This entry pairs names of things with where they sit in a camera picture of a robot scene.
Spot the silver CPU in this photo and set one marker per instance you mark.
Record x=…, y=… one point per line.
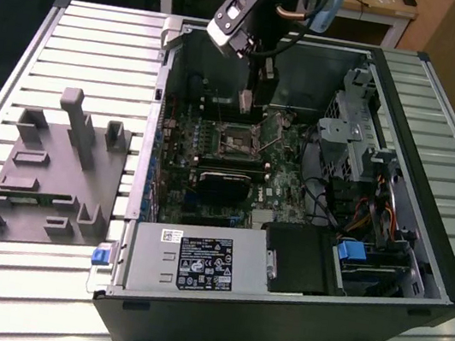
x=245, y=100

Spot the CPU socket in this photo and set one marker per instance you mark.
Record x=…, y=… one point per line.
x=236, y=141

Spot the black plastic bay cover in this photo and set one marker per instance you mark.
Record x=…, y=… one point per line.
x=300, y=260

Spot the black RAM stick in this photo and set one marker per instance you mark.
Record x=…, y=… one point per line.
x=229, y=162

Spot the green motherboard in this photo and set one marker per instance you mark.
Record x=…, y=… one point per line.
x=286, y=180

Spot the silver metal drive cage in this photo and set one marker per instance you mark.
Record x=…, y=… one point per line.
x=342, y=154

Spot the small silver heatsink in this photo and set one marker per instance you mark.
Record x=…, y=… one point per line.
x=259, y=219

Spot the hard disk in blue carrier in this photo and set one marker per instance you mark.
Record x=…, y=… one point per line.
x=351, y=251

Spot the silver power supply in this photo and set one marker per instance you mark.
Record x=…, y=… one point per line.
x=152, y=262

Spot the blue case latch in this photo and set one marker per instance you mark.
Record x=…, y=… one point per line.
x=103, y=255

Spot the grey parts rack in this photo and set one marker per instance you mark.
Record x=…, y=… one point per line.
x=54, y=195

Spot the black PC case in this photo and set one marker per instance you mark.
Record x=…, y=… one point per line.
x=228, y=330

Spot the green RAM stick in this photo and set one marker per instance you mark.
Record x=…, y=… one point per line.
x=28, y=200

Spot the black and white wrist camera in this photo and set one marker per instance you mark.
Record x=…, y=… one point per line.
x=232, y=20

